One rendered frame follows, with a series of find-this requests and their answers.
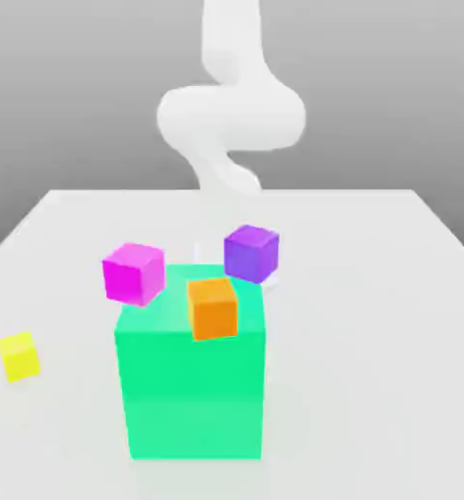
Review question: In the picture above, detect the small purple cube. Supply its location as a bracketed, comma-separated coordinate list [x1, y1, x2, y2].
[223, 224, 280, 285]

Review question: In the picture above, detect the small yellow cube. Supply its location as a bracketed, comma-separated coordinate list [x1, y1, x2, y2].
[0, 331, 42, 383]

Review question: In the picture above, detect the small orange cube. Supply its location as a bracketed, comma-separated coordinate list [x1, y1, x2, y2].
[187, 277, 239, 343]

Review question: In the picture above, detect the large green box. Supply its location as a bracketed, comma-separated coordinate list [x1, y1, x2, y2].
[113, 263, 267, 461]

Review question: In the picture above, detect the small magenta cube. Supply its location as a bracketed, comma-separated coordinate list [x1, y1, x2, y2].
[101, 241, 166, 309]

